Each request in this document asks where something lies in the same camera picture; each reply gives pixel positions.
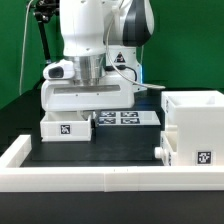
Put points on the white U-shaped border frame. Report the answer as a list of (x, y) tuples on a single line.
[(15, 178)]

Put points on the white front drawer tray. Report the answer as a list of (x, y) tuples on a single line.
[(167, 150)]

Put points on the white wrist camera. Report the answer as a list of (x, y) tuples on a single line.
[(62, 69)]

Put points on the white drawer cabinet box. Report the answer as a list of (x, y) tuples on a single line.
[(197, 119)]

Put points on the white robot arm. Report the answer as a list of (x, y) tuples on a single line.
[(97, 35)]

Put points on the black camera stand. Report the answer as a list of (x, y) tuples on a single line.
[(44, 10)]

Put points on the white marker base plate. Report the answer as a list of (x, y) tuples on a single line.
[(128, 118)]

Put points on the white drawer tray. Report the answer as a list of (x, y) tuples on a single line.
[(167, 150), (66, 126)]

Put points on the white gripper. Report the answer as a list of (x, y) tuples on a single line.
[(112, 92)]

